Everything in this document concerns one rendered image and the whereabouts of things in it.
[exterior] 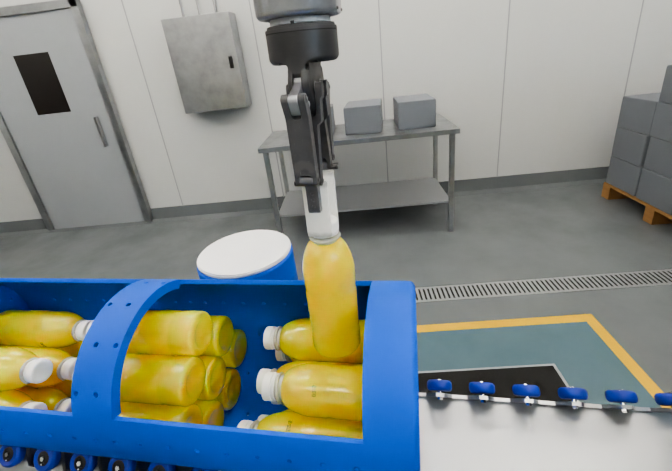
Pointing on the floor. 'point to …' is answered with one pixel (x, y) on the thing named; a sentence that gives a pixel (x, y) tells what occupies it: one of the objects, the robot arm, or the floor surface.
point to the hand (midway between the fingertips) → (321, 203)
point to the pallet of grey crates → (644, 153)
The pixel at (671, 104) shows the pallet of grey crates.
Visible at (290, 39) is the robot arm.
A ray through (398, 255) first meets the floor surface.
